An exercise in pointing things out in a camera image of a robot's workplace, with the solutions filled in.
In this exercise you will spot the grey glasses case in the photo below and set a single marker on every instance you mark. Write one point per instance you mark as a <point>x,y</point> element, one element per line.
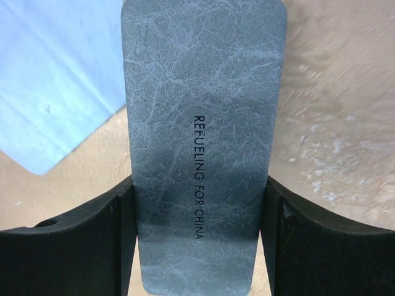
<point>202,81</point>

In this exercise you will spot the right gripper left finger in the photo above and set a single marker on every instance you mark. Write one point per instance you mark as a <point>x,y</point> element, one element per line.
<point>87,250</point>

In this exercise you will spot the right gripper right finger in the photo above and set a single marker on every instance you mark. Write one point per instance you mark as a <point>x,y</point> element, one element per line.
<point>310,250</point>

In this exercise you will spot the blue cleaning cloth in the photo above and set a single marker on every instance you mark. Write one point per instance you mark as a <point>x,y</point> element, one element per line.
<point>61,77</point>

